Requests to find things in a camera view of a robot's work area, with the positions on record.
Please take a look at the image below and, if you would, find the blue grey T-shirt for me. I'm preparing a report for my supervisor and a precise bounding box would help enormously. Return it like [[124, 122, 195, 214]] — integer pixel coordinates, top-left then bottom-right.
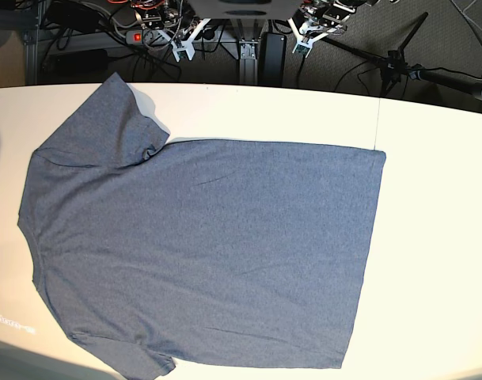
[[18, 75, 386, 379]]

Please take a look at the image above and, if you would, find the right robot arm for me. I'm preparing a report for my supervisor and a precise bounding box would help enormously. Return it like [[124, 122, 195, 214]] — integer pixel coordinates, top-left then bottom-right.
[[129, 0, 199, 31]]

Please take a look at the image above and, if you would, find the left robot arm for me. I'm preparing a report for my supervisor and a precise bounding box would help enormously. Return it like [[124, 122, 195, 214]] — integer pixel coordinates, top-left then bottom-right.
[[300, 0, 378, 33]]

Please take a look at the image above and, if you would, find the black power adapter brick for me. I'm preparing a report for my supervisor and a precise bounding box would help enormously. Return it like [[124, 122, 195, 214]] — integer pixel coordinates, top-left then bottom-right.
[[258, 32, 287, 87]]

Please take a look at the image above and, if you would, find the white power strip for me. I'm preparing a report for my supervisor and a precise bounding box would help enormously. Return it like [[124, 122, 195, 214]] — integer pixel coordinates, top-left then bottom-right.
[[125, 28, 171, 46]]

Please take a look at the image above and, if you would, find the black tripod stand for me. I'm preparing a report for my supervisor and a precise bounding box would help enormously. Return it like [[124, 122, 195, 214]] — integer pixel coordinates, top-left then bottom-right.
[[323, 12, 482, 101]]

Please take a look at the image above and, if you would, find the aluminium frame post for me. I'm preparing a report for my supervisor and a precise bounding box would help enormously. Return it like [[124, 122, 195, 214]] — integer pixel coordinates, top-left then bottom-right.
[[234, 19, 260, 86]]

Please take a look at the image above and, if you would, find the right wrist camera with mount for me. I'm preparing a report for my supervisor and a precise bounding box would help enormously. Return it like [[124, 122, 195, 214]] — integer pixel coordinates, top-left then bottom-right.
[[159, 18, 211, 63]]

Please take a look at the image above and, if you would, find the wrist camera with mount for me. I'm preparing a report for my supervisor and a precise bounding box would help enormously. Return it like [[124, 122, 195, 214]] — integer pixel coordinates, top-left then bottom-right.
[[159, 18, 211, 63], [287, 17, 341, 58]]

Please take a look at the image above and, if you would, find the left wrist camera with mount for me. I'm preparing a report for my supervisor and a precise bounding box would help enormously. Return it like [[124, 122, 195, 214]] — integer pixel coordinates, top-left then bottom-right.
[[287, 17, 341, 58]]

